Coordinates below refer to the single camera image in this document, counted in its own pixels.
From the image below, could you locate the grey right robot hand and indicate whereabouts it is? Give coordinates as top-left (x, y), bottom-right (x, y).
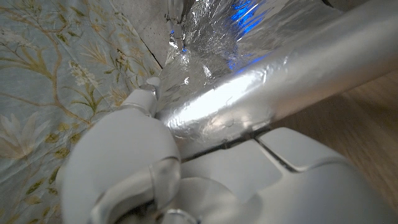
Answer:
top-left (166, 0), bottom-right (187, 52)

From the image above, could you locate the aluminum foil roll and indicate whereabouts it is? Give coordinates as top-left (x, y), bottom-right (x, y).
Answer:
top-left (155, 0), bottom-right (398, 159)

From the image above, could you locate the floral backdrop cloth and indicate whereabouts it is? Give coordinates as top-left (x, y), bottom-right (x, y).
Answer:
top-left (0, 0), bottom-right (162, 224)

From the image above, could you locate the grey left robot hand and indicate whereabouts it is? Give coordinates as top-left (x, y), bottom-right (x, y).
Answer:
top-left (58, 76), bottom-right (398, 224)

